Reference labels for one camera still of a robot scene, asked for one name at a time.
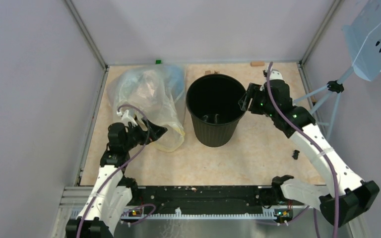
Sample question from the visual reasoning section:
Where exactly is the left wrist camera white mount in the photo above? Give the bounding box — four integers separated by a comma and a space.
116, 109, 138, 126

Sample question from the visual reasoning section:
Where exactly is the black plastic trash bin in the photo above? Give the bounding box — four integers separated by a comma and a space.
186, 74, 246, 147

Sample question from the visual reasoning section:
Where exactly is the small black clip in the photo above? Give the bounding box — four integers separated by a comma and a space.
292, 150, 300, 160

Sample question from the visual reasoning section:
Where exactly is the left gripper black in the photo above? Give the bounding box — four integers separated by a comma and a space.
123, 117, 167, 151

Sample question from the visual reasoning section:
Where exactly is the light blue tripod stand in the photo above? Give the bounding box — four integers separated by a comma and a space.
293, 67, 354, 140

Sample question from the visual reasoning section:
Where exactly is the small wooden block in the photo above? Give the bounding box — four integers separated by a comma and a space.
250, 61, 265, 67

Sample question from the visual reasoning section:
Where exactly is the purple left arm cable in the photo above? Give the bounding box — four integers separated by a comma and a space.
76, 104, 157, 238

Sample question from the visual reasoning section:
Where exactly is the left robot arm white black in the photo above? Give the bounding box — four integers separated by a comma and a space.
65, 119, 168, 238

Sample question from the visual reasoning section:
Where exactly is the white toothed cable rail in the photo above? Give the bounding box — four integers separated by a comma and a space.
86, 207, 277, 222

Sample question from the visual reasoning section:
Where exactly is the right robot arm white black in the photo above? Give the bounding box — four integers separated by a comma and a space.
239, 79, 380, 227

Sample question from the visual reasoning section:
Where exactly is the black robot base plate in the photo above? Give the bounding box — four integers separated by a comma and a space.
129, 185, 288, 215

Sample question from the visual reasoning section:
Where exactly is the clear yellow-rimmed trash bag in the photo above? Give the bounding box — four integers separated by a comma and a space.
107, 64, 186, 152

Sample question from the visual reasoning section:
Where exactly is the aluminium frame rail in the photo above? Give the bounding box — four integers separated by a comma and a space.
62, 0, 108, 71

